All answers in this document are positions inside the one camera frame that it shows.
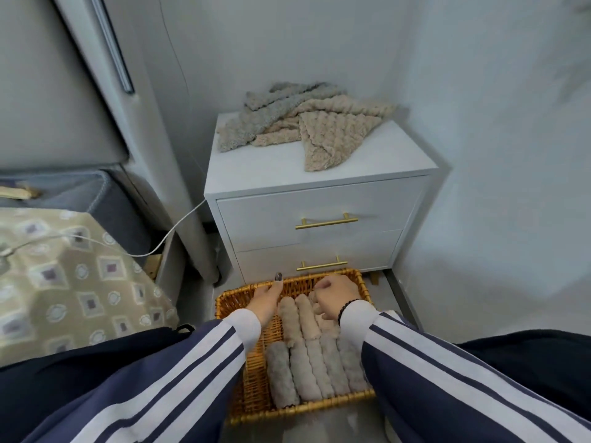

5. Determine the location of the person's left hand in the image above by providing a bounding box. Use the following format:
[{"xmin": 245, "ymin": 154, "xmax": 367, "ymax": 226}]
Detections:
[{"xmin": 244, "ymin": 271, "xmax": 285, "ymax": 330}]

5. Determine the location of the person's right hand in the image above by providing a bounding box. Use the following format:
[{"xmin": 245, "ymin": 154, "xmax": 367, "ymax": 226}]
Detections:
[{"xmin": 313, "ymin": 274, "xmax": 363, "ymax": 324}]

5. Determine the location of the single beige towel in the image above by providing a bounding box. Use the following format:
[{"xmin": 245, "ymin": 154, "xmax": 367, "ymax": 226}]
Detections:
[
  {"xmin": 295, "ymin": 293, "xmax": 323, "ymax": 341},
  {"xmin": 310, "ymin": 292, "xmax": 340, "ymax": 340},
  {"xmin": 276, "ymin": 297, "xmax": 304, "ymax": 348}
]

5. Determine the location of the orange wicker basket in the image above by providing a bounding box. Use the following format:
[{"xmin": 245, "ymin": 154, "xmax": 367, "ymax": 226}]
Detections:
[{"xmin": 214, "ymin": 268, "xmax": 377, "ymax": 425}]

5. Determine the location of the pile of beige grey towels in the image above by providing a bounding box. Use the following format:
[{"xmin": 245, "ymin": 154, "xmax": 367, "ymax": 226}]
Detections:
[{"xmin": 217, "ymin": 81, "xmax": 398, "ymax": 173}]

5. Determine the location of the person's left forearm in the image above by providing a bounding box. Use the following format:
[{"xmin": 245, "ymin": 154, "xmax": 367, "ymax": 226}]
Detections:
[{"xmin": 20, "ymin": 308, "xmax": 263, "ymax": 443}]

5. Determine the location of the person's right forearm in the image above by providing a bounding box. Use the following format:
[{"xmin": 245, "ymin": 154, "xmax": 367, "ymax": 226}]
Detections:
[{"xmin": 339, "ymin": 299, "xmax": 591, "ymax": 443}]

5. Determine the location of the white nightstand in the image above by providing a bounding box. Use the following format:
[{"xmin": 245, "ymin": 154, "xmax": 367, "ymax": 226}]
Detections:
[{"xmin": 204, "ymin": 110, "xmax": 451, "ymax": 287}]

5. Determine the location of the patterned beige bedspread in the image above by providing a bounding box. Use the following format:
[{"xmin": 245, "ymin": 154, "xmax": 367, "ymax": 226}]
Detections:
[{"xmin": 0, "ymin": 207, "xmax": 180, "ymax": 367}]

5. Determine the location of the wooden stick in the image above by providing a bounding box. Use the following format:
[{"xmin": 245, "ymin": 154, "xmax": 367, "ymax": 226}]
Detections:
[{"xmin": 0, "ymin": 184, "xmax": 40, "ymax": 201}]

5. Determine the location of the silver headboard trim strip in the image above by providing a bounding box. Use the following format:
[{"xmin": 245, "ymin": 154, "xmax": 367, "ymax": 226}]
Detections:
[{"xmin": 87, "ymin": 0, "xmax": 135, "ymax": 95}]

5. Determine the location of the grey padded headboard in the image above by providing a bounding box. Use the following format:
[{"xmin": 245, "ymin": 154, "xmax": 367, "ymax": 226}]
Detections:
[{"xmin": 0, "ymin": 0, "xmax": 130, "ymax": 171}]

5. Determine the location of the black bead bracelet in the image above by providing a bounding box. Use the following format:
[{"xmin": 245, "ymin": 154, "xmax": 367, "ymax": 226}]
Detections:
[{"xmin": 337, "ymin": 298, "xmax": 363, "ymax": 326}]

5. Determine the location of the short gold drawer handle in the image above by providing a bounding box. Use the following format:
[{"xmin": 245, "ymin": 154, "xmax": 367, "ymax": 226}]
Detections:
[{"xmin": 296, "ymin": 255, "xmax": 348, "ymax": 273}]

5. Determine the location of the long gold drawer handle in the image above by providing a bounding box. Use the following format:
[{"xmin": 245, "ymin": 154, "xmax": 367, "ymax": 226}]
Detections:
[{"xmin": 295, "ymin": 212, "xmax": 359, "ymax": 231}]

